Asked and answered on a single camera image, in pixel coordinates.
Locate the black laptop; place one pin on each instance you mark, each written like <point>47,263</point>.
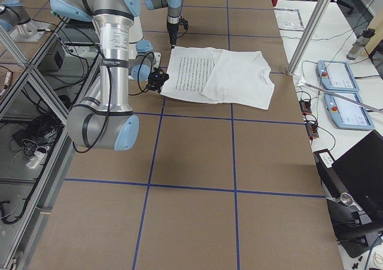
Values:
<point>357,172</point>

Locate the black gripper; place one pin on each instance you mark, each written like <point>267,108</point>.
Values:
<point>157,85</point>
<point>172,30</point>

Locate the white printed t-shirt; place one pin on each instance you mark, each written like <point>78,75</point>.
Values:
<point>213,76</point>

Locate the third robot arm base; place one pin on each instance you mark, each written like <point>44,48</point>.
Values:
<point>16,21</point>

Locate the near blue teach pendant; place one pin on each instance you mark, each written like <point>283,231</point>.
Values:
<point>348,115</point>

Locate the aluminium frame rack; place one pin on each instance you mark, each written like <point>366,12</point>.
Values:
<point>33,117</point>

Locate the aluminium frame post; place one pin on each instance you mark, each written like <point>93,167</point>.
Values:
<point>307,35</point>

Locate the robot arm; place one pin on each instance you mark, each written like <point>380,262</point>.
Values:
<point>173,7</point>
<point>104,118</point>

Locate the far blue teach pendant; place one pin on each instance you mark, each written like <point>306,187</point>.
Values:
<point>336,76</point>

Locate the water bottle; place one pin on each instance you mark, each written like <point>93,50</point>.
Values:
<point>360,43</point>

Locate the orange black connector board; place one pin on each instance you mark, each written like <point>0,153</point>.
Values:
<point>311,122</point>

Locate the clear plastic bag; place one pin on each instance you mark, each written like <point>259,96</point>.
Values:
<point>289,19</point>

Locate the white power strip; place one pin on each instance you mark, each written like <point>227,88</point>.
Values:
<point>36,159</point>

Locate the blue teach pendant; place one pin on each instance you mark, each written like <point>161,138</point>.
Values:
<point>348,115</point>
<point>336,76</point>

